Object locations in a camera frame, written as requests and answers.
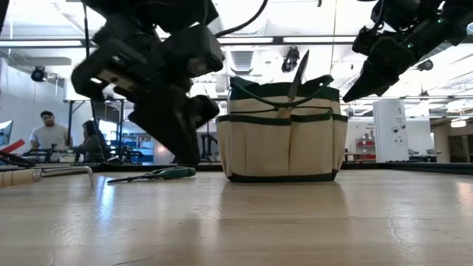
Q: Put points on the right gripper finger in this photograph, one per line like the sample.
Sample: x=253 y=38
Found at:
x=373 y=81

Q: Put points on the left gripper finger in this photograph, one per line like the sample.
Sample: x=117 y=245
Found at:
x=170 y=125
x=205 y=111

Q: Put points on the beige green-trimmed gardening bag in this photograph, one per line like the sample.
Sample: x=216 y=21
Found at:
x=281 y=147

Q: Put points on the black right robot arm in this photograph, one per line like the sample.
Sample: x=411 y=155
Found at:
x=425 y=14

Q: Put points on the black ceiling spotlight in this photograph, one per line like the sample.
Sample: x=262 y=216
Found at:
x=291 y=59
x=38 y=74
x=425 y=65

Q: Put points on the white round pillar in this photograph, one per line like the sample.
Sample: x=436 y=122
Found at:
x=390 y=129

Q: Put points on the red storage shelf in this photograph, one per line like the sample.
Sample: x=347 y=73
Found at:
x=365 y=149

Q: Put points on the person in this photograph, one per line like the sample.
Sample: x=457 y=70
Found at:
x=92 y=144
x=50 y=136

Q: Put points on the black overhead light beam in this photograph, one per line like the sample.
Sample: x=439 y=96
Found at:
x=258 y=40

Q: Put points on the computer monitor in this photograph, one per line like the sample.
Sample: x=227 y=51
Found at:
x=5 y=133

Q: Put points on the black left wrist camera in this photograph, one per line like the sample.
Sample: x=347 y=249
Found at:
x=196 y=51

